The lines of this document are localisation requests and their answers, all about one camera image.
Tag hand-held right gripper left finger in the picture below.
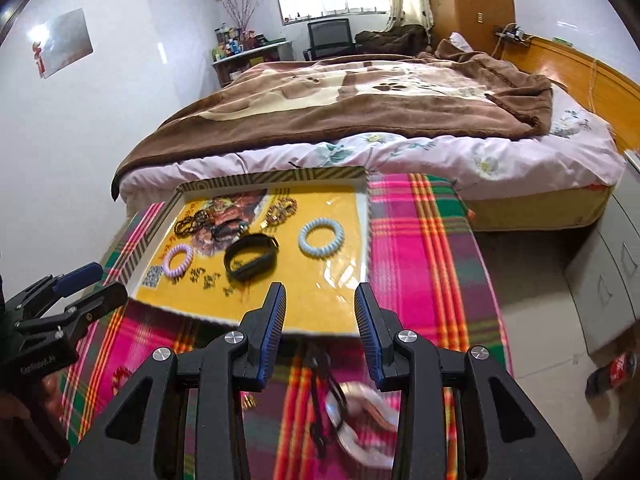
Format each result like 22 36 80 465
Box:
60 281 288 480

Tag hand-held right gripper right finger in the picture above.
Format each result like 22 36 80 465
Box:
353 281 583 480

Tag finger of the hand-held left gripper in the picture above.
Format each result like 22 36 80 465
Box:
5 261 104 321
12 282 128 346

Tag striped cardboard box yellow inside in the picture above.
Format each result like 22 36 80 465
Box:
117 167 371 338

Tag black cord necklace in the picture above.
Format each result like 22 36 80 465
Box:
305 342 351 461

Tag black wristband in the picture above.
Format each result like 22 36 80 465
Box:
222 234 281 282

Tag light blue spiral hair tie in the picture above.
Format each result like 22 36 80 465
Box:
298 218 342 259

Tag black cord pendant bracelet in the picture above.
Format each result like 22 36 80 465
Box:
210 220 249 243

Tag dark bead bracelet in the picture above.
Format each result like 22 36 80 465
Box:
174 209 216 237

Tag gold chain bracelet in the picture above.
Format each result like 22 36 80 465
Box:
264 199 299 228

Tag plaid pink green tablecloth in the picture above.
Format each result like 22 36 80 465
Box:
55 172 513 480

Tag yellow bed base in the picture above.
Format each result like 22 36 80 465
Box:
467 182 616 233

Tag bed with brown blanket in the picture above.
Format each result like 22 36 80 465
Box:
120 32 626 206

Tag brown plush blanket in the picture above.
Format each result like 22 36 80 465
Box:
112 50 553 201

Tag red black slipper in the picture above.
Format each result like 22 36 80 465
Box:
585 350 633 400

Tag white drawer nightstand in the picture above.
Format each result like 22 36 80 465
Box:
565 180 640 356

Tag white desk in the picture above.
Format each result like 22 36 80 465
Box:
211 40 293 87

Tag group of bottles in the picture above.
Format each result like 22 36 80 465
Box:
212 22 281 61

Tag black office chair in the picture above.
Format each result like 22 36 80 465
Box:
302 18 362 62

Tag dark brown cloth pile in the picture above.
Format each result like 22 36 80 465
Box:
355 25 431 53

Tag dry branches in vase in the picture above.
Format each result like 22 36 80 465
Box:
221 0 271 31

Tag window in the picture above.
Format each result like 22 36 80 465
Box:
274 0 391 25

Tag power strip on shelf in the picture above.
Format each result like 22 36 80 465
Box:
494 24 531 43

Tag wooden headboard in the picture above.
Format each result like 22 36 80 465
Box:
492 35 640 153

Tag wooden wardrobe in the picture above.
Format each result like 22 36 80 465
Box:
422 0 516 56

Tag grey wall poster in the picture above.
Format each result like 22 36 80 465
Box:
31 8 94 80

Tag orange cable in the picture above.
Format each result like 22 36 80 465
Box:
587 57 601 111

